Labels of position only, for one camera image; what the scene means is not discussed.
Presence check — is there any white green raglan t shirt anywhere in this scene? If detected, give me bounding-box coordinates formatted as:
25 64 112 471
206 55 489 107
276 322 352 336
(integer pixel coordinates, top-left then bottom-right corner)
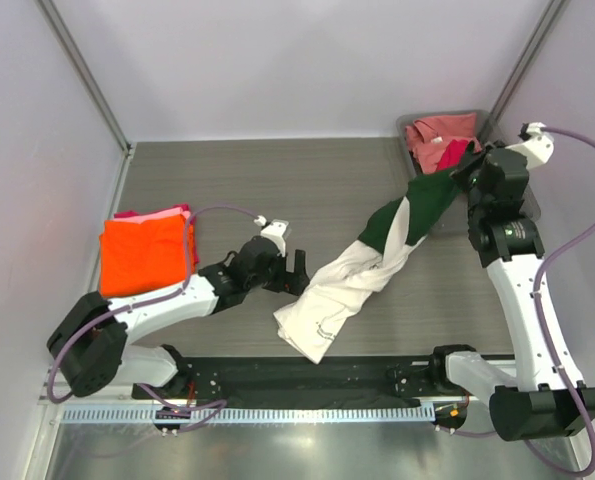
274 141 474 364

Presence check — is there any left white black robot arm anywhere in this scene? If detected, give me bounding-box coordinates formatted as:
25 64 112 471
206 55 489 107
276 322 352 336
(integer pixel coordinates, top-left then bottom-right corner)
46 236 310 404

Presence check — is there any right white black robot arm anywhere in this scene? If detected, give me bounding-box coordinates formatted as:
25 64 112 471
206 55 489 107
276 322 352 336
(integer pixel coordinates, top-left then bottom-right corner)
427 147 595 441

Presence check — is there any crimson red t shirt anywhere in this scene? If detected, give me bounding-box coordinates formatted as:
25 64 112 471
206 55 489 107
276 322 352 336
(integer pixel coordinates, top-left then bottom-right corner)
436 140 470 171

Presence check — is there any grey plastic tray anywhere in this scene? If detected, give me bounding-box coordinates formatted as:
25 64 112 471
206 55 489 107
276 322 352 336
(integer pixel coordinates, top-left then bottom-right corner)
395 110 541 236

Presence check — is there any salmon pink t shirt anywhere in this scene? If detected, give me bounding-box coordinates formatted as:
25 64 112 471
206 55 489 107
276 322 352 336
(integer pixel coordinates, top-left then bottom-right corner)
404 112 481 174

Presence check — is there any folded light pink t shirt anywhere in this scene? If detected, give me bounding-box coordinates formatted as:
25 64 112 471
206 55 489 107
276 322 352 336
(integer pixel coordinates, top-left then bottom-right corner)
124 207 191 238

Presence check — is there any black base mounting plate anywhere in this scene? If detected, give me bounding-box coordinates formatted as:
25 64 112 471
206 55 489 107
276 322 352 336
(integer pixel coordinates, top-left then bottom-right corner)
131 354 488 409

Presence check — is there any folded orange t shirt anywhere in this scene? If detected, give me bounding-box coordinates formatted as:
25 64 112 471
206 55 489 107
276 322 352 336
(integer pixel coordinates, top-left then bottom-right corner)
99 215 186 297

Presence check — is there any folded magenta t shirt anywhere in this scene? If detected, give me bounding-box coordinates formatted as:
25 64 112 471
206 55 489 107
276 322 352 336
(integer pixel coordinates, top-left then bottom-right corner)
99 204 191 270

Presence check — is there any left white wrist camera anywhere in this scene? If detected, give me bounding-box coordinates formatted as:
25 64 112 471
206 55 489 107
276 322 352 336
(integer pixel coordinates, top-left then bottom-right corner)
253 215 290 251

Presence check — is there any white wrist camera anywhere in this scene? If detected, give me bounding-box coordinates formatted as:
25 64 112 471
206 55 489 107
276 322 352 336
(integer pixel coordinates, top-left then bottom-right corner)
506 122 554 171
253 215 290 251

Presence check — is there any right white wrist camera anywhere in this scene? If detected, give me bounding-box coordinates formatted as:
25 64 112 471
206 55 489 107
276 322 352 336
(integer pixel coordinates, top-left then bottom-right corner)
506 122 554 171

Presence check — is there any right aluminium frame post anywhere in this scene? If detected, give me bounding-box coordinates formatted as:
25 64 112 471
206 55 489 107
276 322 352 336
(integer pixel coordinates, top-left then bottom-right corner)
490 0 571 123

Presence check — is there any aluminium frame post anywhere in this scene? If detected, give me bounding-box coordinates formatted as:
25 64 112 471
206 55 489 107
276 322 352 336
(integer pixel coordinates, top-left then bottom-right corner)
490 0 571 123
35 0 132 156

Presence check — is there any white slotted cable duct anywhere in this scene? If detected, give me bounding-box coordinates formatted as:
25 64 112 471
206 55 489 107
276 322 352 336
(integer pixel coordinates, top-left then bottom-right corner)
61 403 435 425

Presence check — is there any aluminium front rail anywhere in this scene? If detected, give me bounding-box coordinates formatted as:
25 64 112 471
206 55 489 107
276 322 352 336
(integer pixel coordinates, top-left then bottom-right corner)
39 364 138 405

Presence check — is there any left aluminium frame post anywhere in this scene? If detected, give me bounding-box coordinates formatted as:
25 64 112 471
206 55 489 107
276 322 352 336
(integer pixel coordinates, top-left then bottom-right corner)
35 0 132 156

